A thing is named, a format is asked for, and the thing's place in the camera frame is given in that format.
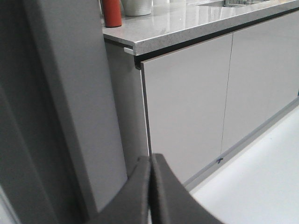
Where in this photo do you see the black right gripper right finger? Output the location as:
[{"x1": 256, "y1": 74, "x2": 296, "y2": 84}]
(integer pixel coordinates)
[{"x1": 150, "y1": 154, "x2": 222, "y2": 224}]

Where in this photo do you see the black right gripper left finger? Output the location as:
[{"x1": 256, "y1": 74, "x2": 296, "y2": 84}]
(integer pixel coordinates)
[{"x1": 89, "y1": 156, "x2": 151, "y2": 224}]

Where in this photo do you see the dark grey fridge door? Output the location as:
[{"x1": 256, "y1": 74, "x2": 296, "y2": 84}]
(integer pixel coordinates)
[{"x1": 0, "y1": 0, "x2": 127, "y2": 224}]

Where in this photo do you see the left grey cabinet door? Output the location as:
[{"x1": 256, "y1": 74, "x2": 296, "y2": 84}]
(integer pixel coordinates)
[{"x1": 142, "y1": 34, "x2": 233, "y2": 183}]

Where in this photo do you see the grey cabinet door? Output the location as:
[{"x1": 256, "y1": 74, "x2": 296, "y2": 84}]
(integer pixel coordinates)
[
  {"x1": 142, "y1": 34, "x2": 233, "y2": 183},
  {"x1": 221, "y1": 12, "x2": 299, "y2": 152}
]

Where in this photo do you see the right grey cabinet door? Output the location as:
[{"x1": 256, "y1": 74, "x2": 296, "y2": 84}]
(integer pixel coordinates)
[{"x1": 221, "y1": 12, "x2": 299, "y2": 152}]

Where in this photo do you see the grey cabinet plinth strip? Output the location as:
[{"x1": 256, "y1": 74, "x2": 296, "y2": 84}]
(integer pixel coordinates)
[{"x1": 183, "y1": 98, "x2": 299, "y2": 191}]

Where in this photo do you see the grey cabinet side panel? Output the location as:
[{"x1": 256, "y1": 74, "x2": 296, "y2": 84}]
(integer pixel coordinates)
[{"x1": 105, "y1": 40, "x2": 149, "y2": 176}]

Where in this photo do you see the grey stone countertop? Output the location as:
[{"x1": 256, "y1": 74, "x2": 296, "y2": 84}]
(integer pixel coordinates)
[{"x1": 103, "y1": 0, "x2": 299, "y2": 56}]

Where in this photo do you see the white ribbed pot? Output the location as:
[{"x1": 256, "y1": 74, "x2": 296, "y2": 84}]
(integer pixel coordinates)
[{"x1": 121, "y1": 0, "x2": 152, "y2": 16}]

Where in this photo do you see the red cylindrical bottle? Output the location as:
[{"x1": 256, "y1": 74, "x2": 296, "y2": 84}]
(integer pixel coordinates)
[{"x1": 102, "y1": 0, "x2": 122, "y2": 28}]

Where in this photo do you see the stainless steel sink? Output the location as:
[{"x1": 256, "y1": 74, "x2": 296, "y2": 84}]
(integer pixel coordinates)
[{"x1": 197, "y1": 0, "x2": 264, "y2": 7}]

